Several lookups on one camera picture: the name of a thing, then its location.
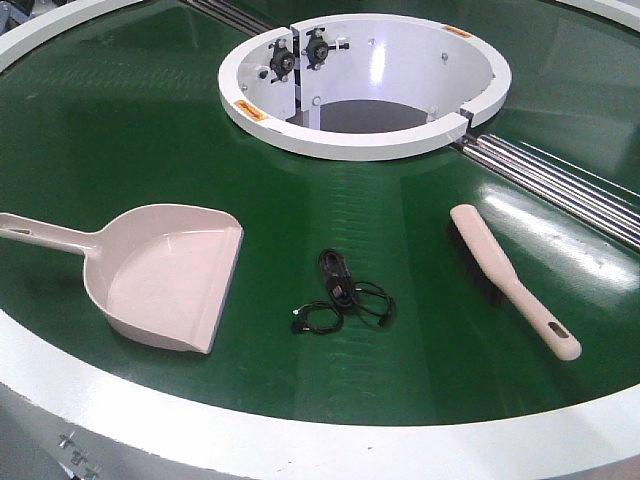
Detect black coiled cable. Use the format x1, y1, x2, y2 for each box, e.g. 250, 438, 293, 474
290, 248, 397, 337

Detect pink hand brush black bristles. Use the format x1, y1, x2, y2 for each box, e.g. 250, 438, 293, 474
447, 204, 582, 361

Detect green conveyor belt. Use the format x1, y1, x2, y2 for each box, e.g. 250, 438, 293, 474
1, 1, 639, 425

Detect white inner conveyor ring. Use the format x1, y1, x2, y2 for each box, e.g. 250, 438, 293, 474
217, 12, 513, 162

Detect pink plastic dustpan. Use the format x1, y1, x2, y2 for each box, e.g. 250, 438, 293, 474
1, 204, 243, 354

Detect black bearing left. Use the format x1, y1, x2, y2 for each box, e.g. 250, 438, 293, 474
269, 39, 296, 83

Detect black bearing right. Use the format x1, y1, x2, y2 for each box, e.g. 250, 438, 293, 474
305, 28, 329, 70

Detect orange warning sticker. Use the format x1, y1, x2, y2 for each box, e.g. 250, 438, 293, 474
443, 25, 472, 38
234, 100, 267, 122

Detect orange warning sticker back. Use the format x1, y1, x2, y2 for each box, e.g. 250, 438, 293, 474
443, 25, 472, 38

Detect steel rollers top left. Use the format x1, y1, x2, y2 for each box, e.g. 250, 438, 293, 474
184, 0, 275, 36

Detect black bearing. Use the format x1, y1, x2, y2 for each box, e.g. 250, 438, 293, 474
269, 39, 296, 83
305, 28, 329, 70

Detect orange warning sticker front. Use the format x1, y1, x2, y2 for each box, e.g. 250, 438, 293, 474
234, 100, 267, 122

